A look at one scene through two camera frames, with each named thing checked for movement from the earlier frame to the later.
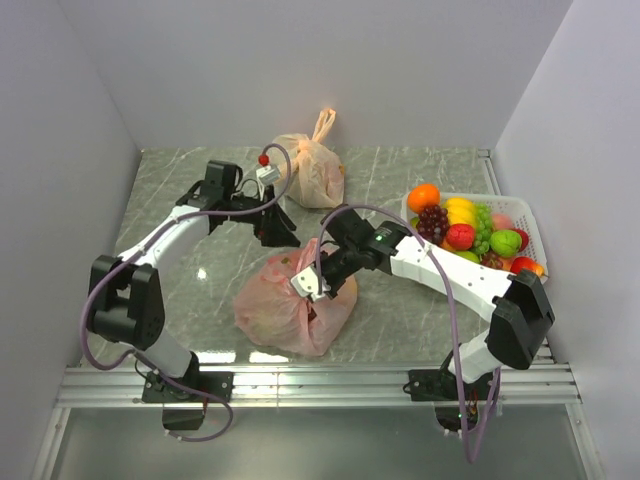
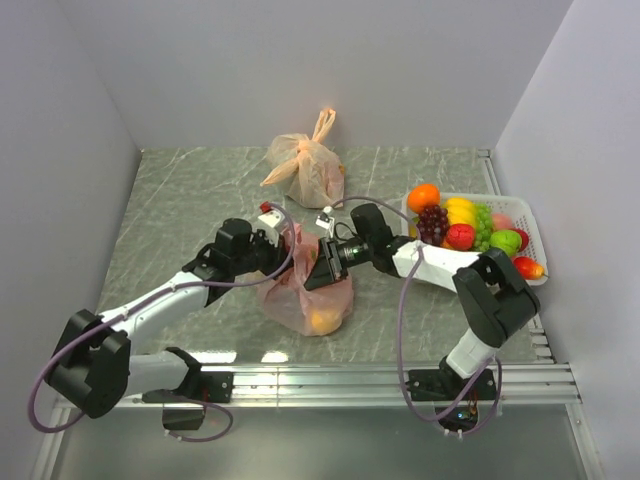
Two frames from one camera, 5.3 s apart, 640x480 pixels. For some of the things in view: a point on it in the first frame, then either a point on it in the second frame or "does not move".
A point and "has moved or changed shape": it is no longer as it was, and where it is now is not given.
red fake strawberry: x=460 y=236 does not move
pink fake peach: x=502 y=220 does not move
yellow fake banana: x=460 y=210 does not move
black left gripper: x=277 y=229 to x=278 y=255
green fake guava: x=506 y=243 does not move
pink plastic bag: x=271 y=311 has moved or changed shape
